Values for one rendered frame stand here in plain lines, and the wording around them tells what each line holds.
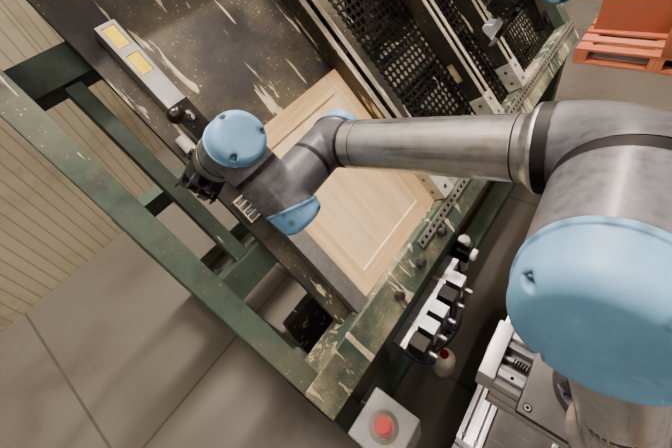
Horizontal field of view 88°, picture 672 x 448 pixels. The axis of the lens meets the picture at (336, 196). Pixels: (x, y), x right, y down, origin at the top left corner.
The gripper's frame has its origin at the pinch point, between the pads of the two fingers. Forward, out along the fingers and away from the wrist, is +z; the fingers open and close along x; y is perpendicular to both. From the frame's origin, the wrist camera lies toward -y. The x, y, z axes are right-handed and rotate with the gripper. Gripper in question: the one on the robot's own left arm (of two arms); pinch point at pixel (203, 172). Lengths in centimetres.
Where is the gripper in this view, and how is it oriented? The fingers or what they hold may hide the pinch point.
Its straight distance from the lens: 80.5
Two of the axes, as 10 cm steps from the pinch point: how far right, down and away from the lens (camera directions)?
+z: -4.9, 1.3, 8.6
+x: 8.0, 4.7, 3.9
